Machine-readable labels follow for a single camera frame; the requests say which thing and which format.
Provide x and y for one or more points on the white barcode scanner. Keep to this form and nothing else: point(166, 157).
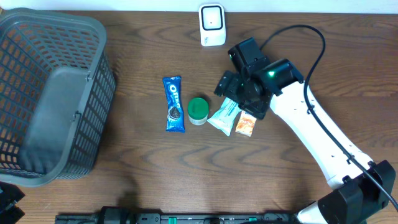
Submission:
point(212, 25)

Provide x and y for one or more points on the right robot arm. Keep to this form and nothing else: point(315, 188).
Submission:
point(360, 187)

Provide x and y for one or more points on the small orange snack packet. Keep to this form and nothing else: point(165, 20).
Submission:
point(245, 124)

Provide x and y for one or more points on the blue Oreo cookie pack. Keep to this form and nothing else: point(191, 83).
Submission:
point(175, 114)

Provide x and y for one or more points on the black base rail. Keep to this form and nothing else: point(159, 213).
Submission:
point(118, 215)

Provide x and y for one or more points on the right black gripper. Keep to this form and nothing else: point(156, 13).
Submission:
point(257, 110)

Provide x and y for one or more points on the grey plastic basket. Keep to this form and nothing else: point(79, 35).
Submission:
point(56, 92)

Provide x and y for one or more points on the green lid jar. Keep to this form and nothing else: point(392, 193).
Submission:
point(198, 110)

